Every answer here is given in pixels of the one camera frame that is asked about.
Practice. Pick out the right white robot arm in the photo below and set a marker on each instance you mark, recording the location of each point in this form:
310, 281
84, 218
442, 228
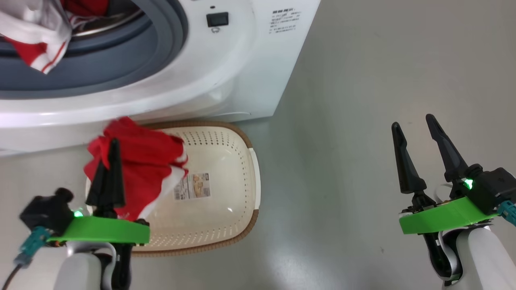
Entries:
479, 262

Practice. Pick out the red white striped garment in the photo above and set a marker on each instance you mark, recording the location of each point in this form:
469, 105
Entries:
36, 36

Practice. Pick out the black door latch socket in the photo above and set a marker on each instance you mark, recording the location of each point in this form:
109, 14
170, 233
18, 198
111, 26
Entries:
217, 19

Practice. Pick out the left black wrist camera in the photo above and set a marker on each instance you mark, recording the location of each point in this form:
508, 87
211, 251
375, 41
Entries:
44, 211

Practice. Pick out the grey rubber door gasket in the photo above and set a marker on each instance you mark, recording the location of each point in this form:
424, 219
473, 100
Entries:
121, 60

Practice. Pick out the stainless steel washer drum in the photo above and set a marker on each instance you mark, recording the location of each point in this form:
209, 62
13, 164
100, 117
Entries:
105, 25

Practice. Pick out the cream laundry basket brown rim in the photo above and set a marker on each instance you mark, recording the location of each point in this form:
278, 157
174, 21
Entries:
225, 225

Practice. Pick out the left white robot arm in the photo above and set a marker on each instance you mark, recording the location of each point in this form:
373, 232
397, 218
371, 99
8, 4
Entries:
80, 270

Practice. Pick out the left teal camera connector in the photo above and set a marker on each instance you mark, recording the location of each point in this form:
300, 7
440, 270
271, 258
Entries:
34, 243

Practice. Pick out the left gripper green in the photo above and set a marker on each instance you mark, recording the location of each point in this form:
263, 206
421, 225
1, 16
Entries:
105, 231

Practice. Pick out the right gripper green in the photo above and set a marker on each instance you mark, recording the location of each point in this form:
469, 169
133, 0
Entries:
443, 219

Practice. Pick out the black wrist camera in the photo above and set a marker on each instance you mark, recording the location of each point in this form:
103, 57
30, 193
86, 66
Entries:
44, 211
494, 185

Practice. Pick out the right teal camera connector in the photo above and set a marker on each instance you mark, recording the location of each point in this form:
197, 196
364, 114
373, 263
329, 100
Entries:
508, 212

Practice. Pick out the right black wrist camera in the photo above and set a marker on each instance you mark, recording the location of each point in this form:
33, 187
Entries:
494, 185

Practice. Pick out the basket product label sticker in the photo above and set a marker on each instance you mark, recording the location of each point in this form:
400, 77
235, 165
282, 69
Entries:
192, 186

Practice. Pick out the white front-load washing machine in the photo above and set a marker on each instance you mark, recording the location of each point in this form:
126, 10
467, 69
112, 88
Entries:
225, 68

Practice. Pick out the teal camera connector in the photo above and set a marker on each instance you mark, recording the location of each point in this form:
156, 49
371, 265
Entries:
508, 212
34, 243

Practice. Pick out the red garment white trim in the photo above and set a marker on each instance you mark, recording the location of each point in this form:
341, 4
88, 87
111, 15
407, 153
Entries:
145, 161

